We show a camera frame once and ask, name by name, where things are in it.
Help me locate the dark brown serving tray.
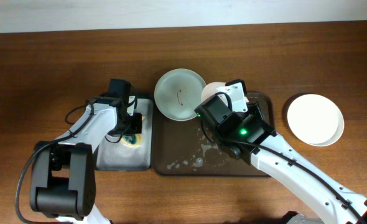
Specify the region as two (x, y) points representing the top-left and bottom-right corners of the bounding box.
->
(151, 92), (274, 177)

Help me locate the pale green plate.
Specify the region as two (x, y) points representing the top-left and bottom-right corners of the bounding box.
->
(154, 68), (206, 121)

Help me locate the white plate with red smear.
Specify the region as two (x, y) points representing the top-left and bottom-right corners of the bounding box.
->
(286, 94), (345, 147)

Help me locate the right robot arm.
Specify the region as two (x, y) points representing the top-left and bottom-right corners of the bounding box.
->
(213, 105), (367, 223)

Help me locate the yellow green scrubbing sponge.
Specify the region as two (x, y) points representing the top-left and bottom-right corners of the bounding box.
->
(121, 113), (144, 147)

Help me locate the small grey soapy tray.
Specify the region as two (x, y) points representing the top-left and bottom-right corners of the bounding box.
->
(96, 98), (154, 170)

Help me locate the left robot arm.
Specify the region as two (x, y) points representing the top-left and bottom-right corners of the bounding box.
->
(28, 98), (139, 223)

